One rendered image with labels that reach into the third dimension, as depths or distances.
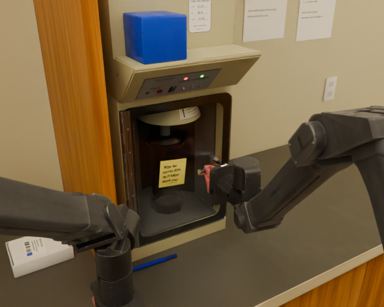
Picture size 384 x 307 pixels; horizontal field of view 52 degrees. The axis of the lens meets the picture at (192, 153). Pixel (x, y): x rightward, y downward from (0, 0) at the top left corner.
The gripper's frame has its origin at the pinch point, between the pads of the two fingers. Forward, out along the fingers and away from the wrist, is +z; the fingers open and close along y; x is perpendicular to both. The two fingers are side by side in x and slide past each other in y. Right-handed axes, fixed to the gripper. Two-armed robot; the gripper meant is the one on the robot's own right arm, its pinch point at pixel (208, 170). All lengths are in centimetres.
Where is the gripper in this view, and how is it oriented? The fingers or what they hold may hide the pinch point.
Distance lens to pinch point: 104.3
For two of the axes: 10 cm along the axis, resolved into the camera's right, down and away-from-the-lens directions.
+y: 0.2, -9.2, -4.0
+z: -4.7, -3.6, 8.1
